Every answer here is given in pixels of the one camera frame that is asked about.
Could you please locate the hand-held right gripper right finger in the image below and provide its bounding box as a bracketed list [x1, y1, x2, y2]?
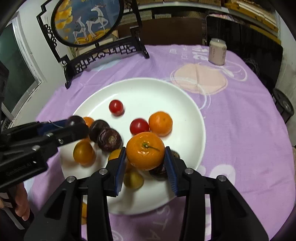
[164, 146, 270, 241]

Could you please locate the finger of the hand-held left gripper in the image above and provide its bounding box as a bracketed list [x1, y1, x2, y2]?
[35, 118, 71, 131]
[46, 123, 90, 147]

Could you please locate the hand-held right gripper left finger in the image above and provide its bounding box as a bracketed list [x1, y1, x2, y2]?
[23, 146, 127, 241]

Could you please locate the small dark plum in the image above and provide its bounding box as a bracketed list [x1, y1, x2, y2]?
[66, 115, 86, 127]

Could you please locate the small yellow longan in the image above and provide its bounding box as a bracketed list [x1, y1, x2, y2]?
[123, 171, 144, 189]

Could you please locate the smooth yellow-orange fruit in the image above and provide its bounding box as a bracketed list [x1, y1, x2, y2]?
[73, 140, 96, 165]

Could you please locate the red cherry tomato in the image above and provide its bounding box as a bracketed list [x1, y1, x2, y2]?
[129, 118, 150, 135]
[109, 100, 124, 116]

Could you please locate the white oval plate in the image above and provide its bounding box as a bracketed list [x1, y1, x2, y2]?
[59, 77, 206, 215]

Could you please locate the person's left hand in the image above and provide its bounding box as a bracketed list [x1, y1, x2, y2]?
[0, 183, 31, 221]

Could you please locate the white framed window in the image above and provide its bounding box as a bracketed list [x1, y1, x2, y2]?
[0, 16, 44, 117]

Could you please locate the purple printed blanket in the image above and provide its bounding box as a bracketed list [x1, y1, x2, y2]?
[23, 44, 296, 241]

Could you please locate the round deer screen black stand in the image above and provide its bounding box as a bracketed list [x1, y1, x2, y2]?
[36, 0, 150, 89]

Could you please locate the pale drink can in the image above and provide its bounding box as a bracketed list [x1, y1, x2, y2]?
[208, 38, 227, 66]

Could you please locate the black round stool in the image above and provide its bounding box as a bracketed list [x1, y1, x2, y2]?
[272, 88, 295, 123]

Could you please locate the brown wooden board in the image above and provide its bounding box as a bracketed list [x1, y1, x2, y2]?
[117, 17, 204, 46]

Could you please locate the black folded table board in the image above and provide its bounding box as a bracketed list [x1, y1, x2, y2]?
[206, 14, 284, 89]

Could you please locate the stack of wooden boxes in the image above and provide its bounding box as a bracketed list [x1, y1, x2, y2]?
[221, 0, 280, 36]

